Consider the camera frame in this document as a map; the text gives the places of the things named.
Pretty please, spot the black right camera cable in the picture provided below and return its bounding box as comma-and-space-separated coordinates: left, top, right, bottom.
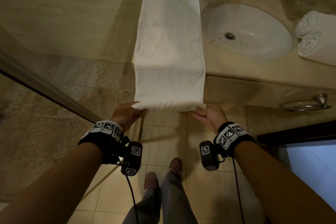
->
232, 164, 245, 224

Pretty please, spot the black camera cable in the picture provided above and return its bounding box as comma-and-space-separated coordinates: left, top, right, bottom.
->
232, 164, 245, 224
124, 174, 139, 224

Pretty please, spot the chrome towel ring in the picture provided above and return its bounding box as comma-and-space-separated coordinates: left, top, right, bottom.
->
278, 93, 332, 112

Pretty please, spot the wristband with marker tags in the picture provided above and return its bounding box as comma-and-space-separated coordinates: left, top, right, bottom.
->
78, 120, 124, 165
214, 122, 256, 158

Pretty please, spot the person's left forearm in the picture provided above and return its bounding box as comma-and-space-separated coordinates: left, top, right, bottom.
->
0, 142, 103, 224

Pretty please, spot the metal shower door frame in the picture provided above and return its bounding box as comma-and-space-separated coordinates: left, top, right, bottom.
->
0, 47, 102, 124

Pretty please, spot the person's right leg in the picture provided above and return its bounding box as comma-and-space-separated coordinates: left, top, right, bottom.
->
160, 171, 198, 224

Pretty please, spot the left wristband with marker tags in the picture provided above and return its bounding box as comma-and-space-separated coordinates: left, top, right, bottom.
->
78, 120, 124, 165

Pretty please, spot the dark wooden door frame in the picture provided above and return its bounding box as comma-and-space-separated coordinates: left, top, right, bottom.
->
256, 120, 336, 146

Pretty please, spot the white oval sink basin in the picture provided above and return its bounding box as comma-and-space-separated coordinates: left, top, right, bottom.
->
201, 2, 293, 56

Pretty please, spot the person's left hand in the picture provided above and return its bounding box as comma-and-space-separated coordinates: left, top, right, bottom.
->
110, 101, 148, 133

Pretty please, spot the white textured towel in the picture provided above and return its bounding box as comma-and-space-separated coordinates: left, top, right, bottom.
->
131, 0, 207, 113

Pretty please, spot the person's left leg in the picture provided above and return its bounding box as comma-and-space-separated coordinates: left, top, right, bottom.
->
122, 187, 162, 224

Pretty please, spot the right wristband with marker tags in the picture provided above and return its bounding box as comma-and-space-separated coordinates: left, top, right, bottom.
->
214, 122, 256, 158

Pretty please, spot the person's right shoe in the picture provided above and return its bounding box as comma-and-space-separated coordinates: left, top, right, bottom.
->
169, 157, 183, 180

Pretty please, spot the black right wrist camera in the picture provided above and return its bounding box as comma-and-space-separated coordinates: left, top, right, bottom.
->
199, 141, 220, 171

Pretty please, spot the person's left shoe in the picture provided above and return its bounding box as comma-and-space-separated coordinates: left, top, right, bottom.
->
143, 171, 159, 191

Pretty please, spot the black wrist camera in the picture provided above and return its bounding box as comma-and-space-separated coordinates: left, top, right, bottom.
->
199, 141, 220, 171
120, 141, 143, 177

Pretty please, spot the person's shoe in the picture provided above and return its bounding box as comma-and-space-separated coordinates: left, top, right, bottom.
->
143, 171, 159, 191
169, 157, 183, 180

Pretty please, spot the rolled white towel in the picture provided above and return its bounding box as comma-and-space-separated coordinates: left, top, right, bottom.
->
297, 31, 336, 66
295, 11, 336, 39

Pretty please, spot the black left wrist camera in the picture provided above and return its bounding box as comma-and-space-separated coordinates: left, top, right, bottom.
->
120, 141, 143, 177

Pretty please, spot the black left camera cable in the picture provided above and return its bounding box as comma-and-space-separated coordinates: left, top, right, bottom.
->
124, 174, 139, 224

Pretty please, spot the person's leg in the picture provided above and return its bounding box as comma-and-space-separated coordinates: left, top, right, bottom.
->
160, 171, 198, 224
122, 187, 162, 224

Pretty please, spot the person's right forearm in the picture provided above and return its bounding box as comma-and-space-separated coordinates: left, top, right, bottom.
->
233, 141, 336, 224

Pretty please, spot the person's right hand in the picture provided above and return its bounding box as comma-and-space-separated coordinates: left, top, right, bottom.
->
192, 104, 228, 135

